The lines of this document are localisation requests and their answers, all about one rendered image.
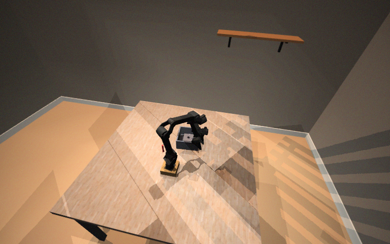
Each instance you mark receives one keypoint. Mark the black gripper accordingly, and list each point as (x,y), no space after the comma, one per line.
(198,139)

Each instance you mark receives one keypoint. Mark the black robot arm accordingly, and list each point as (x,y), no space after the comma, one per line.
(192,118)

